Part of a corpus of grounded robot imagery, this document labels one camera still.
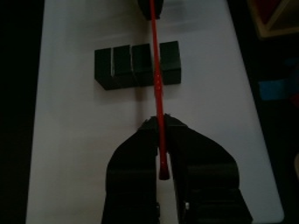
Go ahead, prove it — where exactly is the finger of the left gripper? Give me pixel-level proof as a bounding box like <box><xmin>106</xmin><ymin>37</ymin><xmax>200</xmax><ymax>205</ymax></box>
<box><xmin>155</xmin><ymin>0</ymin><xmax>167</xmax><ymax>19</ymax></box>
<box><xmin>135</xmin><ymin>0</ymin><xmax>153</xmax><ymax>21</ymax></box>

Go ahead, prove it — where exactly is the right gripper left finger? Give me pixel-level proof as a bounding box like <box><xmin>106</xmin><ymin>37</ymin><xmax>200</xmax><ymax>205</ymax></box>
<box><xmin>100</xmin><ymin>115</ymin><xmax>161</xmax><ymax>224</ymax></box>

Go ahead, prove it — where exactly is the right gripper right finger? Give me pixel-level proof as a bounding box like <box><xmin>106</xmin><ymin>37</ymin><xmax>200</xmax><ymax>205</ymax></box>
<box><xmin>163</xmin><ymin>113</ymin><xmax>255</xmax><ymax>224</ymax></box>

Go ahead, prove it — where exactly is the wooden box with red drawer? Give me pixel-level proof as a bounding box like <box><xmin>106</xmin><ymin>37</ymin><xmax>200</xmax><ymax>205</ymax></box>
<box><xmin>247</xmin><ymin>0</ymin><xmax>299</xmax><ymax>40</ymax></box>

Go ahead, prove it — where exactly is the blue tape patch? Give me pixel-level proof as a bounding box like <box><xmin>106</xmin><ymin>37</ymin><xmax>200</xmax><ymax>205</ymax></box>
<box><xmin>256</xmin><ymin>79</ymin><xmax>293</xmax><ymax>102</ymax></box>

